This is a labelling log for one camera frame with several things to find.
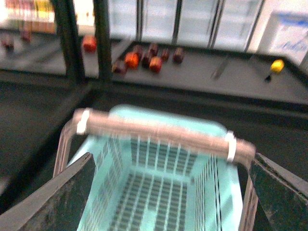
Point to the black shelf upright post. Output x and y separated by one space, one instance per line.
102 34

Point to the small dark red apple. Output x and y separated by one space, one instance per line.
165 54

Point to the glass door refrigerators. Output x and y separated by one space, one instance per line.
214 24

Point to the red apple far left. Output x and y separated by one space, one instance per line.
89 43

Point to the red apple right of orange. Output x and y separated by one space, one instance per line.
155 64

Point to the light blue plastic basket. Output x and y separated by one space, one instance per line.
156 183

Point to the white zip tie right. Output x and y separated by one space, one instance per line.
231 139

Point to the black upper display tray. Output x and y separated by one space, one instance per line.
239 83

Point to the white zip tie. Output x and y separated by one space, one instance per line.
231 139
82 124

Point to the shelf with jars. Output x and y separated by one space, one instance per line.
35 15

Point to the black left display tray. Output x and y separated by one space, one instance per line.
42 55

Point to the dark red apple back right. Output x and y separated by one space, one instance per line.
178 55

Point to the black flat divider strip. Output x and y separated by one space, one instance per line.
220 69

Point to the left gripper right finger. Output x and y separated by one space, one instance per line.
282 195

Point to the white zip tie left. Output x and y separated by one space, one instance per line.
82 124

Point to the black display tray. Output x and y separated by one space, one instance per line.
239 83
42 55

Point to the white chest freezer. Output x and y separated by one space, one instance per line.
286 34

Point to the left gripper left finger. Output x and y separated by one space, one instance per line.
56 206

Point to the yellow lemon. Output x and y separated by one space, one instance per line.
277 66

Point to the black triangular divider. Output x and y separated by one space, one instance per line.
260 68

